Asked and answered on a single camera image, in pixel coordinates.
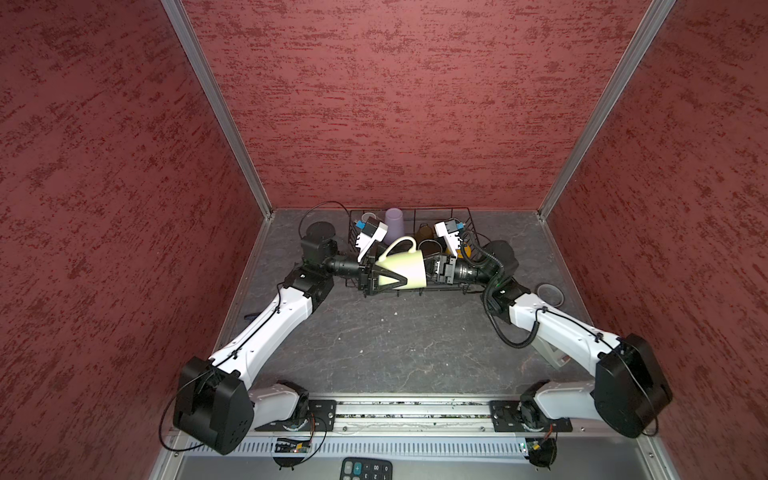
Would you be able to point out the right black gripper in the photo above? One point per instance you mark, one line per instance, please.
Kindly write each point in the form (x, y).
(444, 269)

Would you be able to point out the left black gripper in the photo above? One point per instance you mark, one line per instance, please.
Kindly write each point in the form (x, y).
(368, 279)

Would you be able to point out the cream light green mug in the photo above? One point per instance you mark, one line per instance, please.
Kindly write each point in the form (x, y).
(409, 263)

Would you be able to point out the olive green glass cup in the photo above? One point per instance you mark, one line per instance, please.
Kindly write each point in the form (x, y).
(424, 232)

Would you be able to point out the lilac plastic cup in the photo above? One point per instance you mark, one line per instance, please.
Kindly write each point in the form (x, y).
(394, 219)

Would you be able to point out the black mug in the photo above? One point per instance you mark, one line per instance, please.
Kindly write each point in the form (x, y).
(430, 247)

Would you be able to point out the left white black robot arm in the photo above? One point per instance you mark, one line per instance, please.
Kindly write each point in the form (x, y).
(215, 402)

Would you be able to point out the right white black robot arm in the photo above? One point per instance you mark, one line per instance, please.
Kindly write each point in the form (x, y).
(627, 389)

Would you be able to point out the black calculator remote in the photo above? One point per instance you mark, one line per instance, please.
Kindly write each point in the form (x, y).
(366, 469)

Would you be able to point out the black wire dish rack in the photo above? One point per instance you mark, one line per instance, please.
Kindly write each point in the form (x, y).
(413, 218)

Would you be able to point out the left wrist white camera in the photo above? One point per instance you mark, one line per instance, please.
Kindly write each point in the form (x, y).
(370, 232)

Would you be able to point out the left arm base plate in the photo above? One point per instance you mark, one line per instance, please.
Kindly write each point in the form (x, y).
(320, 417)

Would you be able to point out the aluminium rail frame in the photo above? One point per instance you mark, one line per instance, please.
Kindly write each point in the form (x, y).
(423, 437)

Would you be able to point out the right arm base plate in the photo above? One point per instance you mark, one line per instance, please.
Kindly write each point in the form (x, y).
(507, 415)

